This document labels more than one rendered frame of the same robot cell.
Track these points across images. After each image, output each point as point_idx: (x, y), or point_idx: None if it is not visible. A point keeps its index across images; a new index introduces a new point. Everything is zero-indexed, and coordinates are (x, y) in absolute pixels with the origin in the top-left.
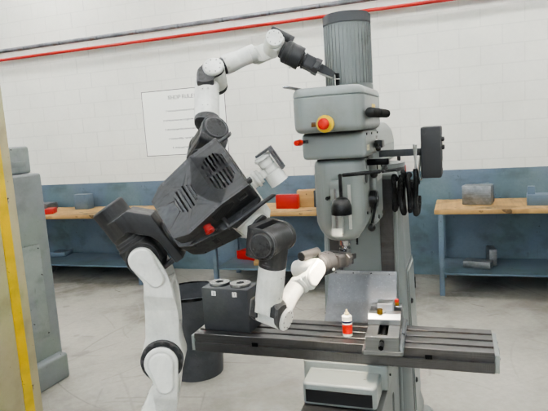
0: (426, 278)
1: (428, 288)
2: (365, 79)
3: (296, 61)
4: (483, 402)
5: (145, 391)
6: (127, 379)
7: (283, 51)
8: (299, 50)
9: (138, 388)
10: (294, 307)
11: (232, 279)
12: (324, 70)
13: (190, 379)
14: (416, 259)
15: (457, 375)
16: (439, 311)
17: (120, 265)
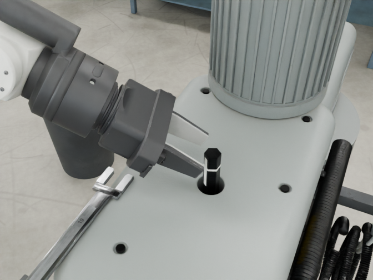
0: (359, 32)
1: (357, 51)
2: (310, 90)
3: (78, 133)
4: (369, 271)
5: (30, 186)
6: (16, 162)
7: (30, 103)
8: (85, 109)
9: (24, 179)
10: (207, 64)
11: (152, 0)
12: (169, 162)
13: (76, 176)
14: (354, 7)
15: (352, 218)
16: (359, 96)
17: None
